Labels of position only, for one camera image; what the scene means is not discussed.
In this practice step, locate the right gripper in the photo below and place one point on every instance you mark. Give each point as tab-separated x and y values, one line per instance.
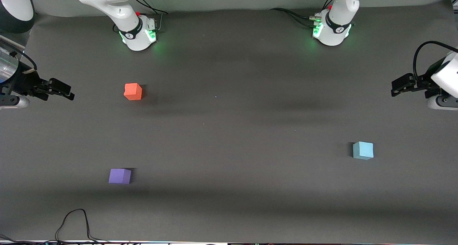
24	83

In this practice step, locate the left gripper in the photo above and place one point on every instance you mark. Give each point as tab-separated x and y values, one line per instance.
423	83

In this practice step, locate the light blue foam block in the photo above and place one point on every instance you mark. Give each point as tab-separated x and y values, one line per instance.
363	150

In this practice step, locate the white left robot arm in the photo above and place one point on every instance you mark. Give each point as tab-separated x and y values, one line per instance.
336	27

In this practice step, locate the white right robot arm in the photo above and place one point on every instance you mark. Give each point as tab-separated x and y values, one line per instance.
121	12

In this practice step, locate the orange foam block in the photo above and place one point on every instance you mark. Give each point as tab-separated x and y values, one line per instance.
132	91

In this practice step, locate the purple foam block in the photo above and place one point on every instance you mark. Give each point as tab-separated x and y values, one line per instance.
120	176

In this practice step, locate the dark grey table mat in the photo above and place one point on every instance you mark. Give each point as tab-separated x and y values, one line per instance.
250	166

